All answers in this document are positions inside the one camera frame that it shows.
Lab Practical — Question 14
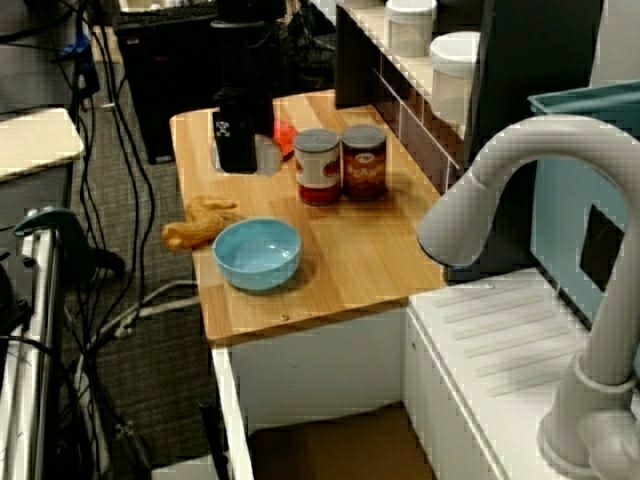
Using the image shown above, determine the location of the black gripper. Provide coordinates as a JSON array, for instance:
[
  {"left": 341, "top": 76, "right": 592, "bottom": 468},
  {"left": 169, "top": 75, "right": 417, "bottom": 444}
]
[{"left": 209, "top": 19, "right": 281, "bottom": 174}]

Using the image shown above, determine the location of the red plate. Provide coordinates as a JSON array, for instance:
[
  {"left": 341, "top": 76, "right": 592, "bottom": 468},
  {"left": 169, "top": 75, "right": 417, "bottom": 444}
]
[{"left": 273, "top": 119, "right": 299, "bottom": 161}]

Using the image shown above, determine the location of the yellow toy chicken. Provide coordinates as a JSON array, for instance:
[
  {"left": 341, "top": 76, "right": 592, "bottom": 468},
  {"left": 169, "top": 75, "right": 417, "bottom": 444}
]
[{"left": 160, "top": 196, "right": 237, "bottom": 251}]

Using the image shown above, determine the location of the light blue bowl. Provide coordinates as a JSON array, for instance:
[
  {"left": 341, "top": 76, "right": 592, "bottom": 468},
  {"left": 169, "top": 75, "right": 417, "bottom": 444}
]
[{"left": 212, "top": 217, "right": 302, "bottom": 292}]

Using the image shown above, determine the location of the tomato print can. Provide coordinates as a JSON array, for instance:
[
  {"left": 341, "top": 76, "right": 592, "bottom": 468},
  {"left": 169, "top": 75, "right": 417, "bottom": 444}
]
[{"left": 293, "top": 128, "right": 342, "bottom": 206}]

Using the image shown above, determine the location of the black mesh bin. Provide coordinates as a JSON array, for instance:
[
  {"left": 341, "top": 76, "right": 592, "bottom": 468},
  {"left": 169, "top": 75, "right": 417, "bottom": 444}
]
[{"left": 277, "top": 0, "right": 337, "bottom": 96}]

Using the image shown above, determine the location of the beans print can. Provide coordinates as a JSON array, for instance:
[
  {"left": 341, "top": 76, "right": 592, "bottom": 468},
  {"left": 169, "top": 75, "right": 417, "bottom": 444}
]
[{"left": 341, "top": 124, "right": 388, "bottom": 202}]

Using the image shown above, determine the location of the black computer tower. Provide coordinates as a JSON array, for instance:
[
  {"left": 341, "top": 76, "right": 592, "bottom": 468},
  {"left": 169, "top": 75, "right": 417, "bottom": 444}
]
[{"left": 114, "top": 9, "right": 221, "bottom": 166}]

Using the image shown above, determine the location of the white lidded jar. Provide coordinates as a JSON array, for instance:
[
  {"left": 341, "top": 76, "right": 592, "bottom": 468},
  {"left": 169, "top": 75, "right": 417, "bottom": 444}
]
[
  {"left": 383, "top": 0, "right": 439, "bottom": 57},
  {"left": 428, "top": 32, "right": 482, "bottom": 126}
]

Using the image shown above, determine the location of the white side table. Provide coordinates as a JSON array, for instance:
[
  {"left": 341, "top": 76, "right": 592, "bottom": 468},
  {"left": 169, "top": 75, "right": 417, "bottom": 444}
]
[{"left": 0, "top": 107, "right": 85, "bottom": 184}]

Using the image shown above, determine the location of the white toy sink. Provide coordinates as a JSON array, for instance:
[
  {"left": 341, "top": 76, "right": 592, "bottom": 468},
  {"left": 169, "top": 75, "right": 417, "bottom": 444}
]
[{"left": 212, "top": 269, "right": 640, "bottom": 480}]

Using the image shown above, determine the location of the grey toy faucet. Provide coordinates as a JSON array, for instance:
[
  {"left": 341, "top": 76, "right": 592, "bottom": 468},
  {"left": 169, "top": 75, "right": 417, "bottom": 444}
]
[{"left": 417, "top": 114, "right": 640, "bottom": 476}]

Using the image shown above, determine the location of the teal toy microwave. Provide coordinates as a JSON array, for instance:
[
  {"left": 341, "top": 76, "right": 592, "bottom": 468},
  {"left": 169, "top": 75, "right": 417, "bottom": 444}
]
[{"left": 527, "top": 79, "right": 640, "bottom": 331}]

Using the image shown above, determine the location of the narrow black shelf post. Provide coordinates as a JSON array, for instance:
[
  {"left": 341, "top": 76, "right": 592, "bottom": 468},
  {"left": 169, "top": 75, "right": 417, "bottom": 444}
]
[{"left": 334, "top": 4, "right": 384, "bottom": 109}]

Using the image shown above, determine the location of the black cable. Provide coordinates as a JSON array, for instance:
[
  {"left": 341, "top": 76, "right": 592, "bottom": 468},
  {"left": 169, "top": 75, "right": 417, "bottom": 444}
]
[{"left": 49, "top": 0, "right": 161, "bottom": 361}]

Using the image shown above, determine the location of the grey cable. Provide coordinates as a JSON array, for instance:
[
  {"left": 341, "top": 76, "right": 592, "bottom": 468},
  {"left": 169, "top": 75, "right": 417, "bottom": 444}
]
[{"left": 92, "top": 279, "right": 201, "bottom": 341}]

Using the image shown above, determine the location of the blue cable connector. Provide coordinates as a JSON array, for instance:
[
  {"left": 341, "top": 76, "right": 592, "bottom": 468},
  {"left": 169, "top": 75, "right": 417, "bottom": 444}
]
[{"left": 54, "top": 32, "right": 94, "bottom": 64}]

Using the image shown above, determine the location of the aluminium frame profile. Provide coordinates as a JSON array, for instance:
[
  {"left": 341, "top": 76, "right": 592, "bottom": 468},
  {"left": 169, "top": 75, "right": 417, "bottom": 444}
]
[{"left": 0, "top": 219, "right": 66, "bottom": 480}]

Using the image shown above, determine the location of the wide black shelf post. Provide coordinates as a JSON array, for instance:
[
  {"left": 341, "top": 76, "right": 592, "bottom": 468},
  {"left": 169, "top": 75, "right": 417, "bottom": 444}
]
[{"left": 464, "top": 0, "right": 604, "bottom": 166}]

